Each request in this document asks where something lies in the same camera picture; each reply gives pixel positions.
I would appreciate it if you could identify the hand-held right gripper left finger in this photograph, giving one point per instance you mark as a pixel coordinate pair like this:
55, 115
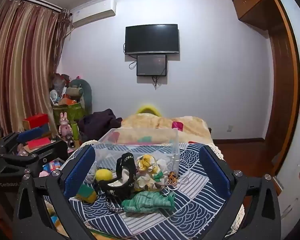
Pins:
79, 173

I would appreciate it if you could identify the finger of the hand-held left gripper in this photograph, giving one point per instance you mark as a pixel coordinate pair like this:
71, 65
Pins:
30, 134
48, 152

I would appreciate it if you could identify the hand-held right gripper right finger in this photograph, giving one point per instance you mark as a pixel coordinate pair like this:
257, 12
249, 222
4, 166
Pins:
215, 173

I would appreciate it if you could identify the red book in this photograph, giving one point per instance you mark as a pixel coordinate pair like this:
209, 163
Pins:
38, 143

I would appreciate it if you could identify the red box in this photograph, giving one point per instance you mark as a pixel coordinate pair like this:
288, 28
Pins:
36, 120

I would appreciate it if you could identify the green yellow sponge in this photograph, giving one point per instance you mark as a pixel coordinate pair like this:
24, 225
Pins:
86, 193

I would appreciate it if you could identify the white lace cloth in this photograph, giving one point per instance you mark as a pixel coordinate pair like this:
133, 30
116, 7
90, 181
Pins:
219, 152

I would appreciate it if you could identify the yellow fuzzy ball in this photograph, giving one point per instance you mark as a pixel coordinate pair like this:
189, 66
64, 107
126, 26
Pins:
103, 175

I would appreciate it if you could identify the pink bunny figure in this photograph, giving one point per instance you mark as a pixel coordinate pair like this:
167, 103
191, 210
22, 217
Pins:
64, 126

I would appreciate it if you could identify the green bottle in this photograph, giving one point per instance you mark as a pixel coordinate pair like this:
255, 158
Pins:
76, 130

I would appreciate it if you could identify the orange rubber bands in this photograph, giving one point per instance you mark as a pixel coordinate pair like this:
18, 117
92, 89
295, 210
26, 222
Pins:
173, 178

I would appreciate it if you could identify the blue white patterned cloth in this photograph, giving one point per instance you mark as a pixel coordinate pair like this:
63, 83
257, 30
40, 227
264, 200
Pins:
190, 212

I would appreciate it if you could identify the green cardboard box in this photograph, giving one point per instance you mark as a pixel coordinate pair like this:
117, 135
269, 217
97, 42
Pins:
72, 111

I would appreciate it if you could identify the pile of bags and toys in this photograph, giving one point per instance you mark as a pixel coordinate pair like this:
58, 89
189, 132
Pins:
58, 87

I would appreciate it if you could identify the dark clothes pile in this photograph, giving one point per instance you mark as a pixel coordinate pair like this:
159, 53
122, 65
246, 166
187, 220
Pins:
100, 122

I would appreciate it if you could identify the pink cloth item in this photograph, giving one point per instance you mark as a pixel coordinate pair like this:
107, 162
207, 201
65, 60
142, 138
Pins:
177, 125

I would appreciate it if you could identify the clear plastic storage box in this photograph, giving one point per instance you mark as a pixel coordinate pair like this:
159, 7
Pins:
140, 150

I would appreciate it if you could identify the yellow white floral cloth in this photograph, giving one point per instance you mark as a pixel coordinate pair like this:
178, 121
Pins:
147, 170

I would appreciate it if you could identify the green plush toy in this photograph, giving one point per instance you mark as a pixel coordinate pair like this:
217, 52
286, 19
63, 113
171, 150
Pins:
83, 90

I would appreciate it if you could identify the green striped cloth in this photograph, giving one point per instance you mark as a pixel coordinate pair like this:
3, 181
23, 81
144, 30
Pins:
147, 201

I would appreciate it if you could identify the beige blanket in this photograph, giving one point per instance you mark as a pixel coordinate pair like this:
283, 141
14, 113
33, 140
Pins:
160, 122

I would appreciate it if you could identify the striped red beige curtain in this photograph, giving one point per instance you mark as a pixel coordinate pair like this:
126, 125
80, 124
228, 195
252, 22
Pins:
22, 55

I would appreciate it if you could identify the yellow chair back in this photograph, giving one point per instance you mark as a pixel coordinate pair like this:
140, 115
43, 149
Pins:
148, 108

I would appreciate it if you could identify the white door with stickers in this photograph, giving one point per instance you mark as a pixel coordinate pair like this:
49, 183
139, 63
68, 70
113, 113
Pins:
298, 80

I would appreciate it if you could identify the white air conditioner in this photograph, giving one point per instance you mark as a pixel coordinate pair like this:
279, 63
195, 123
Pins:
95, 12

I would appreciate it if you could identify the small black wall monitor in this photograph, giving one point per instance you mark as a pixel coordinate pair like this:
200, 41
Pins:
151, 65

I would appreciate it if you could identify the curtain rail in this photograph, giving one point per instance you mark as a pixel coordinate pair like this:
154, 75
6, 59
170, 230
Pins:
35, 2

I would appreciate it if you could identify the black wall television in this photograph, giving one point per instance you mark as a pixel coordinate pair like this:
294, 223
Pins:
151, 38

